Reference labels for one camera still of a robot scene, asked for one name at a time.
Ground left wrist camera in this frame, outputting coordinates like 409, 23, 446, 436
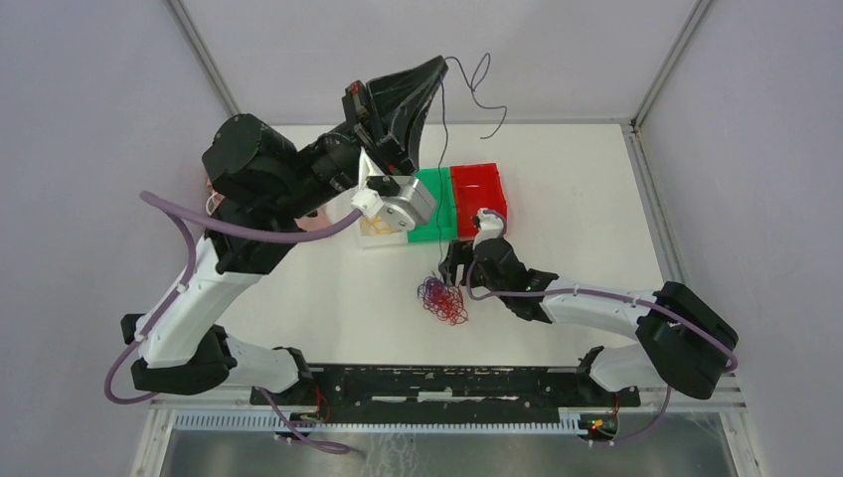
351, 149, 437, 232

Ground red plastic bin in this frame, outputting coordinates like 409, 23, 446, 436
450, 163, 508, 239

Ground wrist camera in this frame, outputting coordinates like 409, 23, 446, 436
472, 208, 507, 243
351, 149, 437, 232

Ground pink cloth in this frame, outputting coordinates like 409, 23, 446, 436
203, 174, 333, 233

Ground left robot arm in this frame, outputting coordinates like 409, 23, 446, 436
121, 56, 448, 404

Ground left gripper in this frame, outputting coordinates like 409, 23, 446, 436
276, 55, 450, 220

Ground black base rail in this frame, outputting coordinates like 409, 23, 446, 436
273, 363, 641, 424

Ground clear plastic bin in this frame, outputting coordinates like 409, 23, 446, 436
323, 194, 409, 249

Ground red cables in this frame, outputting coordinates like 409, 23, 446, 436
421, 279, 470, 327

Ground purple cables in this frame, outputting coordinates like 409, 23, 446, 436
417, 52, 508, 311

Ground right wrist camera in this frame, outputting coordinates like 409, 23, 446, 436
472, 208, 507, 243

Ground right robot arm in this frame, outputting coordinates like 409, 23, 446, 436
438, 238, 739, 405

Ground white comb cable duct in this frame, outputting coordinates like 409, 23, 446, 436
173, 410, 587, 436

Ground green plastic bin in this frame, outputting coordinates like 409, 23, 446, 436
407, 167, 457, 243

